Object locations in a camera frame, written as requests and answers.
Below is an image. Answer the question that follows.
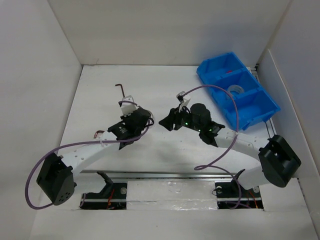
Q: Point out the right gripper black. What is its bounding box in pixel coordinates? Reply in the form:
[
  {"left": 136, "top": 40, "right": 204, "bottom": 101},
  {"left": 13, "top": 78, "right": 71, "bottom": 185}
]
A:
[{"left": 158, "top": 103, "right": 202, "bottom": 133}]

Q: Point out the clear tape roll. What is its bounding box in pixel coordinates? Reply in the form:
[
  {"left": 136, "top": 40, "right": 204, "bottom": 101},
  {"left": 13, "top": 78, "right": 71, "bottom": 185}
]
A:
[{"left": 227, "top": 84, "right": 245, "bottom": 98}]

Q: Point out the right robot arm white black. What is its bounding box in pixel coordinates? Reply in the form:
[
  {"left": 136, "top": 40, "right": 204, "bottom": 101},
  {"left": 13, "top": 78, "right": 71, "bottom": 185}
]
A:
[{"left": 159, "top": 103, "right": 302, "bottom": 197}]

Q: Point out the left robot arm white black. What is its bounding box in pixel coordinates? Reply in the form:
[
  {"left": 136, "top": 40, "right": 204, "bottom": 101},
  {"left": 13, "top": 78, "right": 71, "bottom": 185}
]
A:
[{"left": 36, "top": 107, "right": 154, "bottom": 206}]

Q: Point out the dark brown hex key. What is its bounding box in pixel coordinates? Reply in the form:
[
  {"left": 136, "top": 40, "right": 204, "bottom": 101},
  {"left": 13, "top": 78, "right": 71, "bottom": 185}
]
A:
[{"left": 115, "top": 83, "right": 126, "bottom": 98}]

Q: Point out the copper hex key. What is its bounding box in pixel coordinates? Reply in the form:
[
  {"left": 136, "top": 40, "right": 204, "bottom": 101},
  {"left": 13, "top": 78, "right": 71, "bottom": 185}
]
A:
[{"left": 93, "top": 130, "right": 105, "bottom": 139}]

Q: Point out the blue three-compartment bin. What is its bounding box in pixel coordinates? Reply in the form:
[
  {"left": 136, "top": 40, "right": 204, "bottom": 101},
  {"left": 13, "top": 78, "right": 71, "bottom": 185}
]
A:
[{"left": 196, "top": 52, "right": 281, "bottom": 131}]

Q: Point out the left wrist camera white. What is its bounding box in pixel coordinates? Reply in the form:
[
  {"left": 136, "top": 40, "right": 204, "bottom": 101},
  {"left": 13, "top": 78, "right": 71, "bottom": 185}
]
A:
[{"left": 118, "top": 95, "right": 138, "bottom": 120}]

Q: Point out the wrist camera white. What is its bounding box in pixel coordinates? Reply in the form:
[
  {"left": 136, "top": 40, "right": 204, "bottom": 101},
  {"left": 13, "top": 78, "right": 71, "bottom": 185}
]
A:
[
  {"left": 176, "top": 91, "right": 191, "bottom": 112},
  {"left": 118, "top": 95, "right": 138, "bottom": 120}
]

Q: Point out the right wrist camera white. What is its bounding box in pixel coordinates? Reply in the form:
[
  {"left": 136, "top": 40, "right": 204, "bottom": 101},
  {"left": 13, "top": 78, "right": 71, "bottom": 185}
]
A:
[{"left": 176, "top": 91, "right": 191, "bottom": 112}]

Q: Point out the aluminium rail front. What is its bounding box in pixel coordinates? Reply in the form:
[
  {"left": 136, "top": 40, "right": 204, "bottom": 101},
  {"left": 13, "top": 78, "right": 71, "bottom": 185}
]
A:
[{"left": 81, "top": 170, "right": 231, "bottom": 179}]

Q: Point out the aluminium rail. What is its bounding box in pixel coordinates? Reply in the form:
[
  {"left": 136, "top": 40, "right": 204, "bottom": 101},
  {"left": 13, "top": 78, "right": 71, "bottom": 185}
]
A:
[
  {"left": 81, "top": 170, "right": 231, "bottom": 179},
  {"left": 265, "top": 118, "right": 277, "bottom": 138}
]

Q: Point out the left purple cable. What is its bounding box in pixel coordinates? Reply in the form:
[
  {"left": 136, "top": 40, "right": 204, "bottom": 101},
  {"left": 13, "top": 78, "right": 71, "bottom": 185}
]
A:
[{"left": 24, "top": 99, "right": 153, "bottom": 210}]

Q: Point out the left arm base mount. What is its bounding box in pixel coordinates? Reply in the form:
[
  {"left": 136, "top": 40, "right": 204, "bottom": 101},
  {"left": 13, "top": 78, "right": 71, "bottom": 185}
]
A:
[{"left": 79, "top": 171, "right": 128, "bottom": 210}]

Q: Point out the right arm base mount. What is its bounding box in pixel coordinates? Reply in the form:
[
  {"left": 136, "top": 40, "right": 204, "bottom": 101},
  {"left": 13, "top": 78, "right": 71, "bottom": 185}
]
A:
[{"left": 211, "top": 166, "right": 264, "bottom": 210}]

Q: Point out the aluminium rail right side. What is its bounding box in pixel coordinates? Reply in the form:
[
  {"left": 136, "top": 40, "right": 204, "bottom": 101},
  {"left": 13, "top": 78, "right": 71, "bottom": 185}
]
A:
[{"left": 265, "top": 118, "right": 277, "bottom": 138}]

